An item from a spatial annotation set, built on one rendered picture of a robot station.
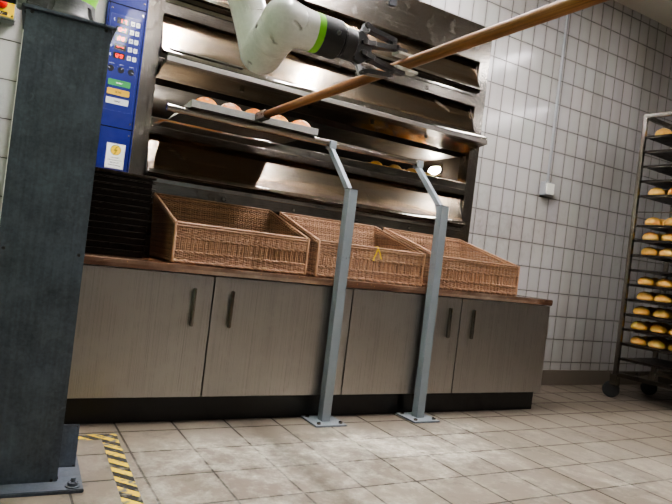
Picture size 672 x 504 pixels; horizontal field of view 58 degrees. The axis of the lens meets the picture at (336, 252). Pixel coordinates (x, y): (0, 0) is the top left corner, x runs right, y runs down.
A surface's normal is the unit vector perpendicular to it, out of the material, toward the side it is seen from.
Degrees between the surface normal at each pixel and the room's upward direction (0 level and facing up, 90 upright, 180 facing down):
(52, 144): 90
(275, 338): 90
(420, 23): 90
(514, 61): 90
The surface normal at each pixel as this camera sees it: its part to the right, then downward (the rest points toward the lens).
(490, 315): 0.49, 0.06
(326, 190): 0.51, -0.29
